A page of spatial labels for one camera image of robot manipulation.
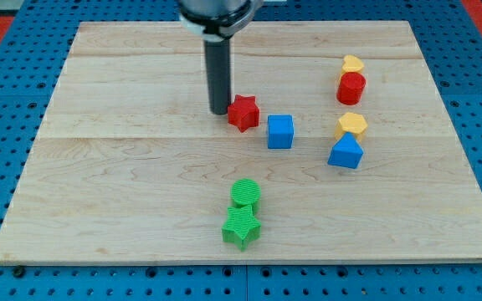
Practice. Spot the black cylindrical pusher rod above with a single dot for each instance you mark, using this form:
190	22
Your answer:
218	71

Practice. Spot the red cylinder block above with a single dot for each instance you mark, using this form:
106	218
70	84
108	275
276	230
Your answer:
350	88

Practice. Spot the green cylinder block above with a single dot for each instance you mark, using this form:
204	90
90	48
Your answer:
246	192

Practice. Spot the wooden board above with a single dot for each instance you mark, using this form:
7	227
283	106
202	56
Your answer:
129	167

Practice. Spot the yellow heart block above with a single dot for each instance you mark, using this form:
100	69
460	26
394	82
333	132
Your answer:
352	64

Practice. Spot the red star block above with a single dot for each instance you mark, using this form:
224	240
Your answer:
244	112

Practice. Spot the blue triangle block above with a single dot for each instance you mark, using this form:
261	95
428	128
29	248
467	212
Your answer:
346	152

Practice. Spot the blue cube block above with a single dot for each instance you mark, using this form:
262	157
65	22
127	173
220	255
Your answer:
280	131

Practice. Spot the green star block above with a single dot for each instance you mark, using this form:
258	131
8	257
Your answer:
241	227

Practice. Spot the yellow hexagon block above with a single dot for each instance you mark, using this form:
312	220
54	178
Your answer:
352	123

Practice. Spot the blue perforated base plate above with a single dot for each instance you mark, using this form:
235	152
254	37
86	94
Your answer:
31	56

